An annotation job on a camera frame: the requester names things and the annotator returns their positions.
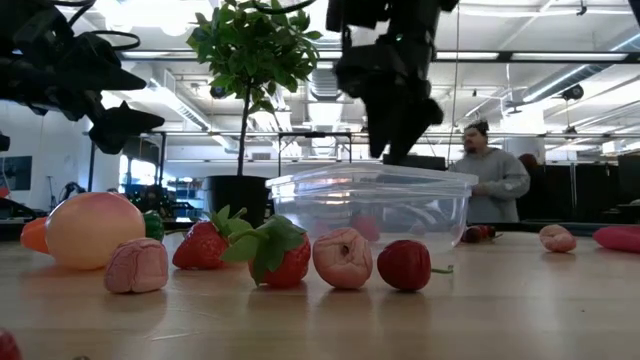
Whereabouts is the clear plastic tupperware container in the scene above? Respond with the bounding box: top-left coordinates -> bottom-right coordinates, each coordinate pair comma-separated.
264,162 -> 480,254

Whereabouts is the magenta cloth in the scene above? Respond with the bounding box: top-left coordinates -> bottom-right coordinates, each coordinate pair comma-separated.
592,224 -> 640,254

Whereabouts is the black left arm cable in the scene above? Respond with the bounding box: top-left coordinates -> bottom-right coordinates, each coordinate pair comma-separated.
49,0 -> 142,52

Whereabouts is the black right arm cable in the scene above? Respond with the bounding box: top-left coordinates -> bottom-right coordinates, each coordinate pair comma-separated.
252,0 -> 317,15

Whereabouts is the toy peach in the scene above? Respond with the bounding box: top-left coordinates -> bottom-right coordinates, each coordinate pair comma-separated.
44,191 -> 147,272

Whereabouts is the person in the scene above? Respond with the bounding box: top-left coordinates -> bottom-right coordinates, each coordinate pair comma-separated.
448,118 -> 532,225

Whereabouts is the black plant pot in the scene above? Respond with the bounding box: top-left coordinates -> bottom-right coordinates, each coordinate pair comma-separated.
202,174 -> 274,229

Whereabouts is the dark wall picture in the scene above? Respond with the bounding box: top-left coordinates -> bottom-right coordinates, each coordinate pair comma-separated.
0,155 -> 34,192

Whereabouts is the long ceiling light bar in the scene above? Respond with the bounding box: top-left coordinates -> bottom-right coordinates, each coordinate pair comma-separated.
119,48 -> 640,65

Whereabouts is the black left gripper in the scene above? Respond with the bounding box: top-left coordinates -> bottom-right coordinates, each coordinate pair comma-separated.
0,0 -> 166,154

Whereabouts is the dark office partition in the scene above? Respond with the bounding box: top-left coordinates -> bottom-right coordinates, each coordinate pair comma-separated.
516,153 -> 640,225

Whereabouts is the pink lumpy toy fruit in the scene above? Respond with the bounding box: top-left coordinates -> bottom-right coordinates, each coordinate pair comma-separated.
103,237 -> 170,295
312,227 -> 374,291
538,223 -> 578,254

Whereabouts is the large red strawberry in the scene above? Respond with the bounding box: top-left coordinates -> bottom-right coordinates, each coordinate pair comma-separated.
19,209 -> 166,255

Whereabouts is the green leafy plant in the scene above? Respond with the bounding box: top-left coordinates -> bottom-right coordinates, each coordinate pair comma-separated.
185,0 -> 324,177

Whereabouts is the red toy strawberry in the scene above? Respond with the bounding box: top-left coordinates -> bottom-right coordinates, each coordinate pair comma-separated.
172,204 -> 249,271
220,214 -> 312,290

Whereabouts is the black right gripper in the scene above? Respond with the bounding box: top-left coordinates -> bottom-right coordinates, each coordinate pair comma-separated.
333,30 -> 444,166

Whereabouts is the black monitor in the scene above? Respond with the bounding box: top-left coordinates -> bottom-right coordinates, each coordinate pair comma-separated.
382,153 -> 448,172

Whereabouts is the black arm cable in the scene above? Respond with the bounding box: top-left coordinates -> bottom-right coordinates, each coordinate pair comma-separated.
252,0 -> 317,15
49,0 -> 142,52

